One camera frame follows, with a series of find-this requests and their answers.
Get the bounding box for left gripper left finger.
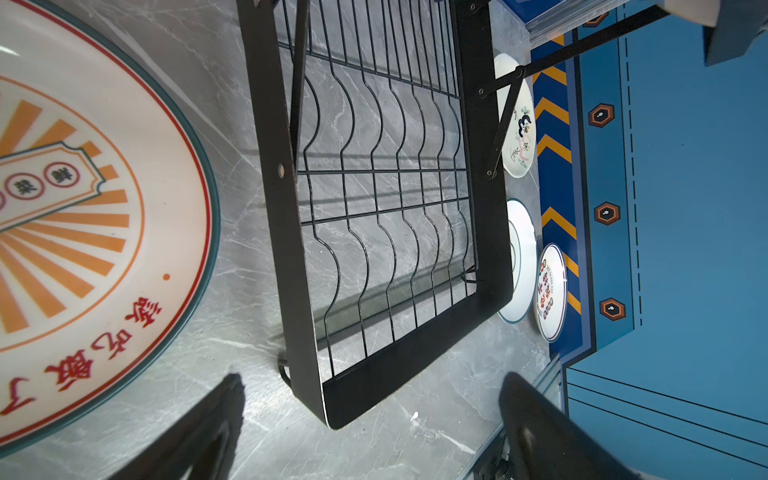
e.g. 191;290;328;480
112;373;245;479

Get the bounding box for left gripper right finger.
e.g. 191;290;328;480
499;372;638;479

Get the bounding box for black wire dish rack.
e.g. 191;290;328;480
237;1;665;430

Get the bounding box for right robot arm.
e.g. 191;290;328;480
655;0;767;67

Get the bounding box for white plate red characters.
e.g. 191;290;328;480
534;243;568;343

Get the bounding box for white green emblem plate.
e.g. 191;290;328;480
499;199;538;324

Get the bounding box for orange sunburst round plate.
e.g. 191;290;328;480
1;1;220;455

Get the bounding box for white floral plate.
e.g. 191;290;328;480
494;53;536;178

